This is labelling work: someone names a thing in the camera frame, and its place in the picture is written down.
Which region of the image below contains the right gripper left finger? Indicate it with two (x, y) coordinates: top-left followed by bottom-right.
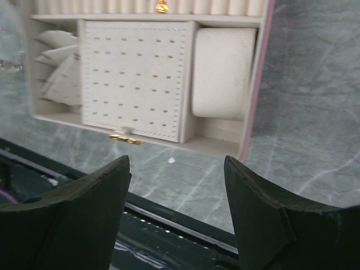
(1, 156), (131, 269)

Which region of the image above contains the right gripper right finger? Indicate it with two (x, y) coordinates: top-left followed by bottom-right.
(224, 156), (359, 269)

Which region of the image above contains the pink jewelry box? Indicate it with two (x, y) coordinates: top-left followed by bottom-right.
(20, 1), (275, 161)

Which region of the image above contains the small gold ring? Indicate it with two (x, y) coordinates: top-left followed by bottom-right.
(155, 0), (170, 15)

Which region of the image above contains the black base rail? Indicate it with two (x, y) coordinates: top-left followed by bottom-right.
(1, 140), (240, 269)

